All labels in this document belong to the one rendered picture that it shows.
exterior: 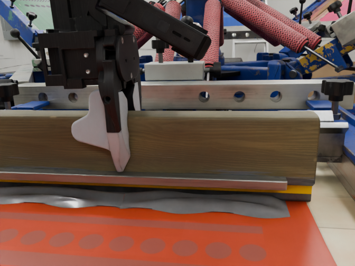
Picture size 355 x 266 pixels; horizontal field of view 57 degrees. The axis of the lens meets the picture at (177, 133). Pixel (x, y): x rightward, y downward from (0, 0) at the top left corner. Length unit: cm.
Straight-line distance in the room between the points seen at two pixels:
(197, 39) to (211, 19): 68
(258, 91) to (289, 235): 36
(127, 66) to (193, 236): 18
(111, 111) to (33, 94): 45
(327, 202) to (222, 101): 32
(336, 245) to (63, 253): 24
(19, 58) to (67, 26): 514
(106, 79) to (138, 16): 7
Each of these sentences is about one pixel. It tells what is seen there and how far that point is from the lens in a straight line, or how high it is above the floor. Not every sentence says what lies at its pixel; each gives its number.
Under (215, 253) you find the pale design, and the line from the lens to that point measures 30.
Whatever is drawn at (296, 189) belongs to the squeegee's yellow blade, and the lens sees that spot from 38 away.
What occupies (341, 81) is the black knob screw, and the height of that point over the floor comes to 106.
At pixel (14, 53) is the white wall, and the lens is 553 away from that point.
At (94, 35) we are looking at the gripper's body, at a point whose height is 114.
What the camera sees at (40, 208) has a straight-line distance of 40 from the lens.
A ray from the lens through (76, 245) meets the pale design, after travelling 33.
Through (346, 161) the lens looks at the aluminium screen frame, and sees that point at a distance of 43.
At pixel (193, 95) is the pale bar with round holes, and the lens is 64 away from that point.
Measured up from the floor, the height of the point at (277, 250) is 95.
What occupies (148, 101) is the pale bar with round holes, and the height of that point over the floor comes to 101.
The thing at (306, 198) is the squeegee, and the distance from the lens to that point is 39.
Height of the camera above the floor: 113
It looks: 17 degrees down
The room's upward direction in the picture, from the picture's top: 2 degrees counter-clockwise
